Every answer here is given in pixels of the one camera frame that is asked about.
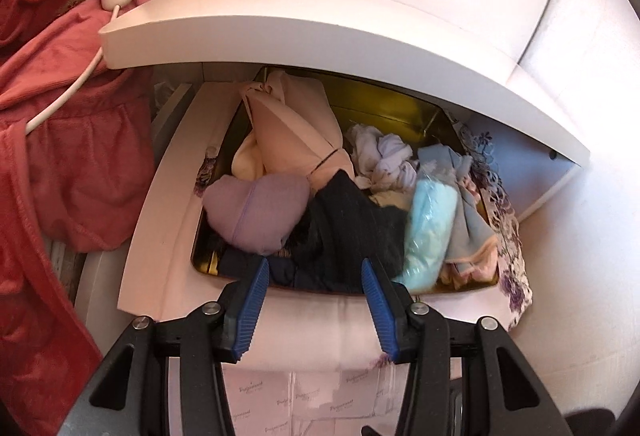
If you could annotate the mint green packet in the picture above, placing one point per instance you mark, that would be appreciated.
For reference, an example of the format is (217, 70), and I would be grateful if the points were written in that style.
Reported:
(430, 231)

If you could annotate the black sock roll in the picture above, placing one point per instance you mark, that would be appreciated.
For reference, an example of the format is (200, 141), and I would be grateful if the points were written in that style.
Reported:
(350, 226)

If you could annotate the white floral embroidered cloth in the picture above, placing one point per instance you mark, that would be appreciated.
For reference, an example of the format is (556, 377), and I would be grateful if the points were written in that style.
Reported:
(310, 326)

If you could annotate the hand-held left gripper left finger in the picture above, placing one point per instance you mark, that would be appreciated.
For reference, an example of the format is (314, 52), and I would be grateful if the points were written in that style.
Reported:
(252, 311)

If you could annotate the pile of glossy paper sheets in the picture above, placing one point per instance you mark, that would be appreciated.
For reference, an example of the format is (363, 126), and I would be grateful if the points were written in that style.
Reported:
(300, 396)

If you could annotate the red fleece blanket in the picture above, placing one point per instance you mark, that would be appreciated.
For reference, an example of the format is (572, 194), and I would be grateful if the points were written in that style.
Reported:
(75, 176)

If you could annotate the pink cloth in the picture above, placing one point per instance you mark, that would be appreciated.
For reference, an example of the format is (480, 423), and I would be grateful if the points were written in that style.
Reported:
(475, 273)

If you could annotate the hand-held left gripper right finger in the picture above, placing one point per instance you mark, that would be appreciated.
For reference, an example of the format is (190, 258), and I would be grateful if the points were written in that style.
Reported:
(377, 311)

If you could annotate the white lavender cloth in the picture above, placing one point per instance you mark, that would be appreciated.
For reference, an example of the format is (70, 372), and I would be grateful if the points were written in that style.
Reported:
(385, 156)

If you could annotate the white bedside nightstand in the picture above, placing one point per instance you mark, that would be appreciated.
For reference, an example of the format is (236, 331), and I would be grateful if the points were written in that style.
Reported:
(300, 26)

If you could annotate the brown metal tin box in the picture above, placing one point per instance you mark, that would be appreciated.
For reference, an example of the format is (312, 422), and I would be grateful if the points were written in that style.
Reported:
(390, 101)

